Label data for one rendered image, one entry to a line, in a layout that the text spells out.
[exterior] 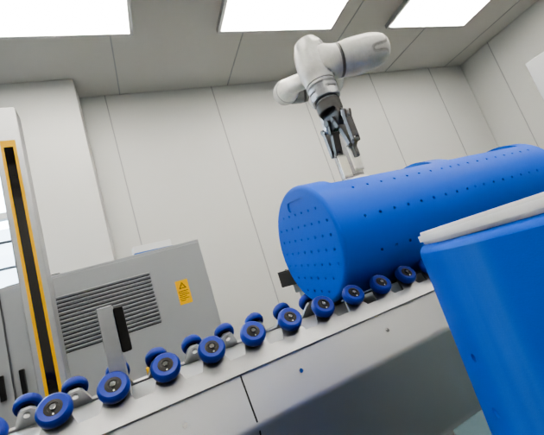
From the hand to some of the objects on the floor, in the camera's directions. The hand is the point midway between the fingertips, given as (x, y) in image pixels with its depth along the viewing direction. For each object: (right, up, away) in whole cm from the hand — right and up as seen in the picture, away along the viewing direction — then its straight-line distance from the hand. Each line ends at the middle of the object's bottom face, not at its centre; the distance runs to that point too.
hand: (350, 163), depth 99 cm
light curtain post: (-45, -146, -34) cm, 156 cm away
